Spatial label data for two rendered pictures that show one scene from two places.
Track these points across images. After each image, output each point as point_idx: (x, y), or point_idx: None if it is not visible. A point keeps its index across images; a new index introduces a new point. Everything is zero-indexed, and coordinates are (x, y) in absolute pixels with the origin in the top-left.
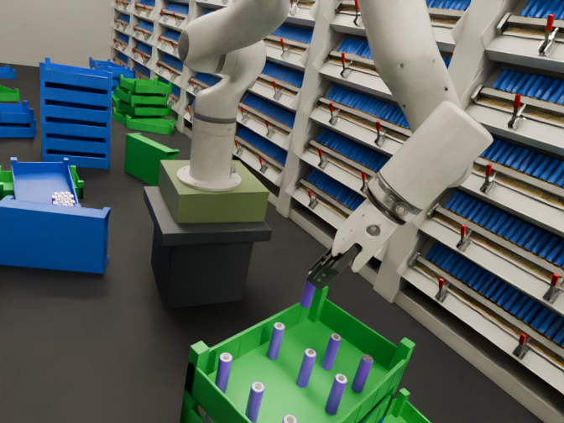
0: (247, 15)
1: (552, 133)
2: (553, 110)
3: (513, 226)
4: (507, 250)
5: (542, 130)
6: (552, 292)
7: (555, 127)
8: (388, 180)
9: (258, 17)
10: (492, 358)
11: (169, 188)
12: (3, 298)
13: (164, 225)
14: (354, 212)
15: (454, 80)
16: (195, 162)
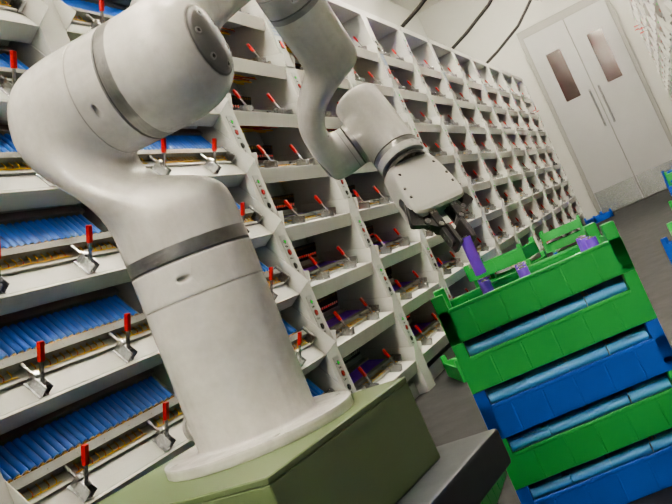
0: (226, 4)
1: (29, 279)
2: (7, 254)
3: (70, 425)
4: (98, 453)
5: (19, 281)
6: (168, 431)
7: (20, 273)
8: (412, 133)
9: (231, 10)
10: None
11: (372, 439)
12: None
13: (471, 446)
14: (417, 179)
15: None
16: (296, 356)
